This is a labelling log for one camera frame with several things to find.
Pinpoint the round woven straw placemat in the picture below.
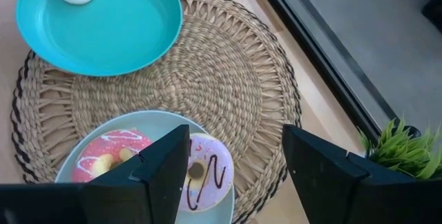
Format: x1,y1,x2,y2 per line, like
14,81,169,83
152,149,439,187
10,0,302,224

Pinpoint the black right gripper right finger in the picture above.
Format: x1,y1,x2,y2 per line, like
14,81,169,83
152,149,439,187
282,124,442,224

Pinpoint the large lilac frosted donut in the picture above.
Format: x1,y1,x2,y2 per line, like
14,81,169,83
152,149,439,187
177,132,236,213

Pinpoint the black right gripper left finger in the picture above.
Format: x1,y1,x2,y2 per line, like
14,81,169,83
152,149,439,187
0,124,191,224

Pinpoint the light blue round plate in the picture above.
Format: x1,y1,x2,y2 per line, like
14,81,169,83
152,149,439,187
55,109,236,224

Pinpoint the large pink frosted donut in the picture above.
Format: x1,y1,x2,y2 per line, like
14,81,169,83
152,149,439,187
70,128,153,184

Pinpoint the green artificial plant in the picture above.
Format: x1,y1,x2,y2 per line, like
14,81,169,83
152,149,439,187
358,118,442,180

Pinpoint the teal round plate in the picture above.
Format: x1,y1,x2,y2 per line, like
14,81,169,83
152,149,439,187
15,0,184,77

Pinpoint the black aluminium table frame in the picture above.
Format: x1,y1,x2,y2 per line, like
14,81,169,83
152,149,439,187
248,0,421,146

